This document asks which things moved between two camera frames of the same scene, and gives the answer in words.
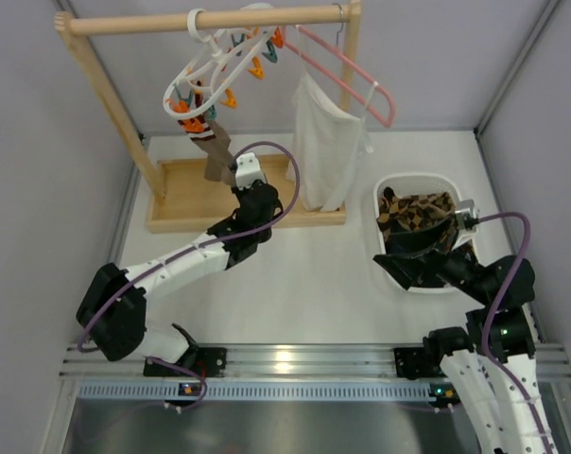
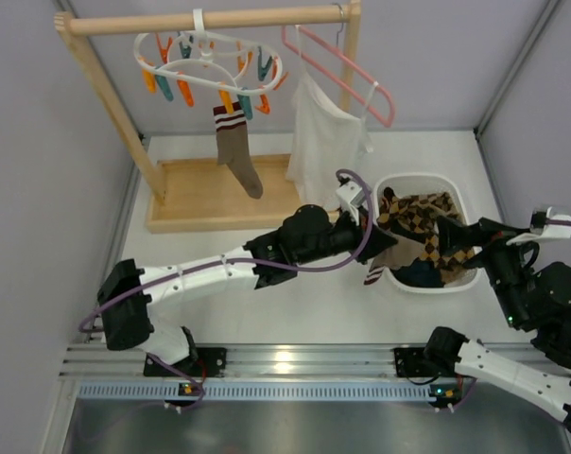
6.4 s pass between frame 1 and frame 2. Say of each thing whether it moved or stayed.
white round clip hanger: moved
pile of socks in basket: stayed
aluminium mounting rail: stayed
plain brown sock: moved
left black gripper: moved
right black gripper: moved
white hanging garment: stayed
